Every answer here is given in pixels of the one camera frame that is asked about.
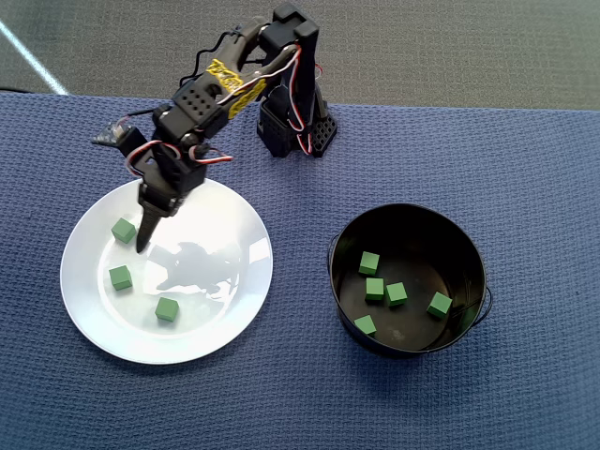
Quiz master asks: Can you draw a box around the black metal bucket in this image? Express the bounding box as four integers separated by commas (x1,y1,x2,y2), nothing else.
326,202,494,361

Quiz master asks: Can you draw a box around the white red servo wire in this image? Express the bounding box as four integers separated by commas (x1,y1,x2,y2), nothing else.
219,41,325,156
126,140,234,178

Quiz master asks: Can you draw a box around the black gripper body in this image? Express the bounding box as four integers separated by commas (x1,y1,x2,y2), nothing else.
138,135,207,219

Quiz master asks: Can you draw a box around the green cube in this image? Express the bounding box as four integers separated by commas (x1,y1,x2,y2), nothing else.
108,264,134,292
111,217,138,245
353,314,378,337
358,251,381,277
385,281,408,308
364,277,385,303
154,296,180,323
426,291,454,319

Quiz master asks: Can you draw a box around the white round plate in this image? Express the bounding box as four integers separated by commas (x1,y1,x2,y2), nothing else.
59,175,275,366

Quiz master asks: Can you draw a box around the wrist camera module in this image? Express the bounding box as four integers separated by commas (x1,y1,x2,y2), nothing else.
91,120,151,163

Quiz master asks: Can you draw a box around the blue woven table cloth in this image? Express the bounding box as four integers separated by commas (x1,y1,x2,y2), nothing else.
0,91,600,450

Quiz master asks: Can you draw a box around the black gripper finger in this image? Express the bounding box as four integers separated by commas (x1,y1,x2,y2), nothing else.
135,199,152,253
142,205,164,253

